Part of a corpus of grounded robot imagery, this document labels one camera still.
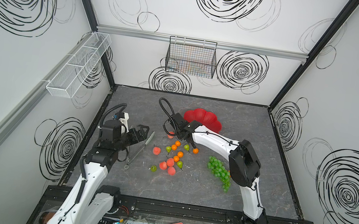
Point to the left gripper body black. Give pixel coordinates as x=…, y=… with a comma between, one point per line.
x=136, y=135

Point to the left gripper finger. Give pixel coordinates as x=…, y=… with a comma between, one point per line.
x=138, y=136
x=144, y=128

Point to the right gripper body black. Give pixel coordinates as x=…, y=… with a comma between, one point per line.
x=179, y=122

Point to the red flower fruit bowl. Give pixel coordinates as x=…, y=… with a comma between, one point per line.
x=206, y=118

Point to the green grape bunch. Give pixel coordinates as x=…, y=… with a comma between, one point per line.
x=219, y=171

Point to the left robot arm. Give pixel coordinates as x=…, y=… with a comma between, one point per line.
x=88, y=201

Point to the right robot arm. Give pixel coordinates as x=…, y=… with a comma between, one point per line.
x=244, y=164

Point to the orange upper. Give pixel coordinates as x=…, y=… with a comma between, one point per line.
x=178, y=143

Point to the peach top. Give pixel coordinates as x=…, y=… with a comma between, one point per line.
x=171, y=135

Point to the green pear upper right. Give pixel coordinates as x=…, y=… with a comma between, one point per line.
x=186, y=147

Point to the green pear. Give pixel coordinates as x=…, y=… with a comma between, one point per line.
x=180, y=165
x=186, y=147
x=168, y=149

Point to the green pear left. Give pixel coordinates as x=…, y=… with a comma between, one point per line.
x=168, y=149

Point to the orange lower centre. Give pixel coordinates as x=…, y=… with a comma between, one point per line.
x=176, y=158

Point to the metal green-tipped tongs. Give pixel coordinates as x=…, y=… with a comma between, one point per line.
x=140, y=149

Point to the green apple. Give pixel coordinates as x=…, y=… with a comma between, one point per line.
x=153, y=168

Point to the green pear lower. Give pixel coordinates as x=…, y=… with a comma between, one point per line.
x=180, y=165

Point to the peach centre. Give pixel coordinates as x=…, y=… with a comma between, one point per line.
x=170, y=162

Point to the peach lower left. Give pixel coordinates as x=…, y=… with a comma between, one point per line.
x=163, y=165

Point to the peach bottom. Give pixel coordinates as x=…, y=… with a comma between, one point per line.
x=171, y=171

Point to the brown bottle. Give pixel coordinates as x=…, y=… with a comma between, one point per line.
x=45, y=217

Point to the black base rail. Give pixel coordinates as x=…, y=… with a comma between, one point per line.
x=144, y=206

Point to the black wire basket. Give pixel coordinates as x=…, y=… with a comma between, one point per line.
x=191, y=57

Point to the white mesh wall shelf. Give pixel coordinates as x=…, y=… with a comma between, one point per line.
x=82, y=61

